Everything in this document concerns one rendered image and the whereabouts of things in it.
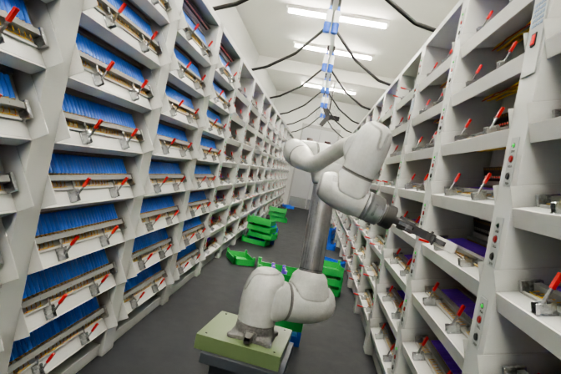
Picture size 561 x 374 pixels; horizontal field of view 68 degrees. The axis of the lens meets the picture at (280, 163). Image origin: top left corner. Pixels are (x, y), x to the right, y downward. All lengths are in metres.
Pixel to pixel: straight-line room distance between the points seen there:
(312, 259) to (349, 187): 0.62
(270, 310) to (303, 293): 0.15
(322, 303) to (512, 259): 0.89
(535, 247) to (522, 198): 0.12
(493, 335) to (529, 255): 0.20
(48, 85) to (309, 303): 1.21
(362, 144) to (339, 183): 0.13
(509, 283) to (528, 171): 0.26
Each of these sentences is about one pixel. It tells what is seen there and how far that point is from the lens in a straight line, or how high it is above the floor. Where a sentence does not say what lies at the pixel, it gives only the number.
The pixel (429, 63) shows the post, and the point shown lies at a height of 1.69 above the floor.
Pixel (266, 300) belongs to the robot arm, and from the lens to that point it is 1.72.
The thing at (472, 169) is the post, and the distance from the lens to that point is 1.83.
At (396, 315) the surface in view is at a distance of 2.13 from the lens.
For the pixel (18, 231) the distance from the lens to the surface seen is 1.32.
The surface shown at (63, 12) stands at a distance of 1.32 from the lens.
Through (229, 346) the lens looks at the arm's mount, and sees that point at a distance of 1.73.
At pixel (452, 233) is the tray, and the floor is 0.82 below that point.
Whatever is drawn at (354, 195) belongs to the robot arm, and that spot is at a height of 0.90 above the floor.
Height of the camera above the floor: 0.94
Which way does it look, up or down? level
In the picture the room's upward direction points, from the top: 11 degrees clockwise
